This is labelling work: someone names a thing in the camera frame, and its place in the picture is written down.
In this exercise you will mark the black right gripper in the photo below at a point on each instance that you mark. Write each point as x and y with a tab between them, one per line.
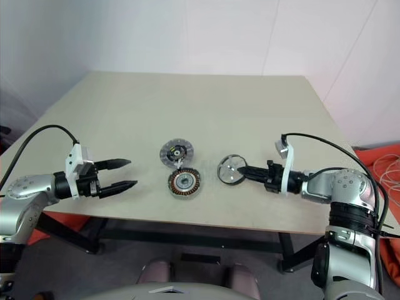
275	178

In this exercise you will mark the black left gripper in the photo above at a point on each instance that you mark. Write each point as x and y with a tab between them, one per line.
89	184

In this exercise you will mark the silver motor stator housing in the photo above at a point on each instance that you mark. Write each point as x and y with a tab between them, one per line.
184	195

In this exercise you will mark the silver motor end cover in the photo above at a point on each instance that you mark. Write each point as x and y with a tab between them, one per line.
186	148

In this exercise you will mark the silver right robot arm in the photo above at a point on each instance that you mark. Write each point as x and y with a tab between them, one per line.
343	184

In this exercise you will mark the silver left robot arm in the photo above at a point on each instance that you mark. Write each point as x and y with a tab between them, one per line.
28	187

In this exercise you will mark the orange cushion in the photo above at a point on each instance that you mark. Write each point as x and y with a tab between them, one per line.
390	265
70	223

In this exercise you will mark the dark maroon rounded shape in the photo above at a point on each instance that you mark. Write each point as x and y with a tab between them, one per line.
156	272
245	278

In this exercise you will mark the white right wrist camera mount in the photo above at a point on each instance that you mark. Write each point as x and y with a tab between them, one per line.
289	165

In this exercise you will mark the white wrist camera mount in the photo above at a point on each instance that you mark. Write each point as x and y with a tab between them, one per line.
289	165
73	168

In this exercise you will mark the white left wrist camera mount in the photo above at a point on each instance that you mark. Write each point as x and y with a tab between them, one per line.
73	168

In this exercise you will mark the black metal table frame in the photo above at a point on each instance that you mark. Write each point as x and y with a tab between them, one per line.
187	237

